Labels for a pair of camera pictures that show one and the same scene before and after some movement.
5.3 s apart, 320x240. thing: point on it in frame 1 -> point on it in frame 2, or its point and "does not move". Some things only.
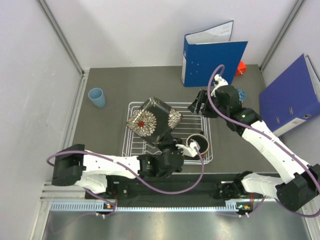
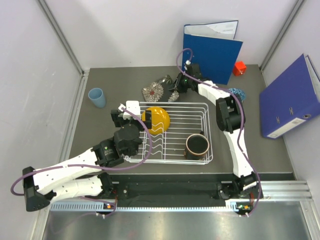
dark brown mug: (203, 141) does not move
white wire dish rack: (190, 124) does not move
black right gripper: (196, 106) -> (177, 84)
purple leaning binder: (293, 97) does not move
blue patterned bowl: (241, 94) does not move
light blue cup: (97, 97) does not move
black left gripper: (165, 142) -> (120, 121)
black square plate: (153, 119) -> (158, 91)
